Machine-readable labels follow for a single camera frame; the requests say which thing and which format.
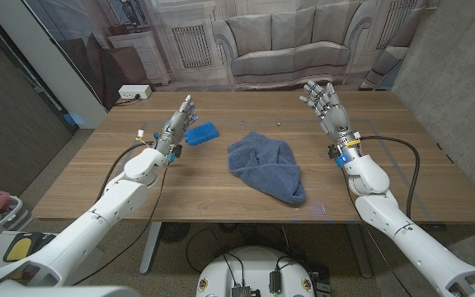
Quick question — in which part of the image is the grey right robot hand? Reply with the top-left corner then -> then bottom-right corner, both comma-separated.
299,79 -> 362,160

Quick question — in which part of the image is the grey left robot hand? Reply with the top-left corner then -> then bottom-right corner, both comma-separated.
153,94 -> 200,160

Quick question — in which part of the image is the blue terry towel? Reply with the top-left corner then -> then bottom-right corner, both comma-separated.
226,130 -> 308,206

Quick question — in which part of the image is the blue ice pack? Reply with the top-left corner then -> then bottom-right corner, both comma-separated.
184,121 -> 220,147

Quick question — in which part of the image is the white power strip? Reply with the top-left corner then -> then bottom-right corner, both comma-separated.
118,84 -> 153,101

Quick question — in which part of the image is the printed living room backdrop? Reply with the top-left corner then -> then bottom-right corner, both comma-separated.
22,0 -> 440,112

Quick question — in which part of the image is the black round floor fan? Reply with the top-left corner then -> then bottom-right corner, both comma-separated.
158,221 -> 191,244

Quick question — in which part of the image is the grey table leg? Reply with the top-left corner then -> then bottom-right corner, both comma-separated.
346,222 -> 374,279
139,221 -> 163,276

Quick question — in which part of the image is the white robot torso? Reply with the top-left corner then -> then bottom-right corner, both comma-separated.
195,246 -> 316,297

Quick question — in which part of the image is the black adapter on torso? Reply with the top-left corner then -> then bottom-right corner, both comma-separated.
269,270 -> 283,295

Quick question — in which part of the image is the yellow black foot pedal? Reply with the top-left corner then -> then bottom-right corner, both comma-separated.
2,232 -> 57,263

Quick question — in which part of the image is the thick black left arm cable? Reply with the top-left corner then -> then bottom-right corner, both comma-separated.
96,141 -> 156,203

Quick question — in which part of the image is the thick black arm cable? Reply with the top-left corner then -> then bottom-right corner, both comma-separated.
359,135 -> 421,219
96,141 -> 156,203

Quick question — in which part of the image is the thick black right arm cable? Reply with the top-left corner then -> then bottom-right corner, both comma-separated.
359,135 -> 421,219

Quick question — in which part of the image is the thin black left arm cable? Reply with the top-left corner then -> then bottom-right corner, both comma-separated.
72,163 -> 171,286

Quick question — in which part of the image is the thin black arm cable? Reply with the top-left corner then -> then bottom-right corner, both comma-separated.
343,172 -> 415,297
72,163 -> 171,286

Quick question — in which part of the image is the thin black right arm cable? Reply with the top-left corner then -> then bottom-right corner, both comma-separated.
343,172 -> 415,297

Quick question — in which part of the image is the black floor cable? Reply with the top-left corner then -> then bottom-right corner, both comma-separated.
186,228 -> 247,285

